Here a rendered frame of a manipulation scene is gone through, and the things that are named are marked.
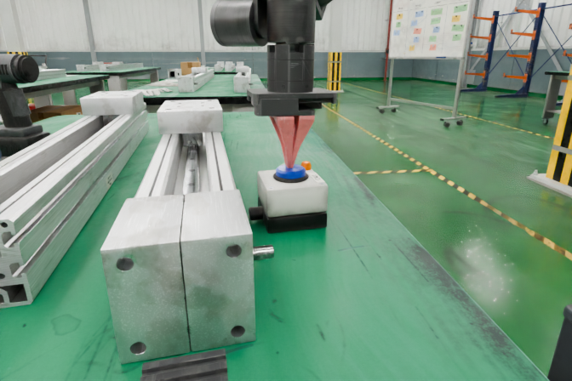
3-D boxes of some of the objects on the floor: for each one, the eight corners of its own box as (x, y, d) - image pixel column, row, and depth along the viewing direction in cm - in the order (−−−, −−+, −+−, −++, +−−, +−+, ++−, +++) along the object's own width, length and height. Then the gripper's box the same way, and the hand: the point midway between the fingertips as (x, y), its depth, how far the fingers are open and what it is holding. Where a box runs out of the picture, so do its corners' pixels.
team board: (374, 113, 640) (384, -5, 582) (396, 111, 662) (406, -3, 604) (443, 127, 512) (464, -22, 454) (467, 125, 533) (489, -19, 475)
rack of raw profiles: (456, 91, 1046) (468, 10, 980) (485, 91, 1056) (498, 11, 990) (548, 106, 733) (574, -11, 667) (587, 105, 743) (616, -10, 677)
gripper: (252, 42, 38) (254, 178, 43) (341, 43, 40) (334, 172, 45) (244, 43, 44) (248, 162, 49) (322, 44, 47) (317, 157, 51)
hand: (288, 161), depth 47 cm, fingers closed
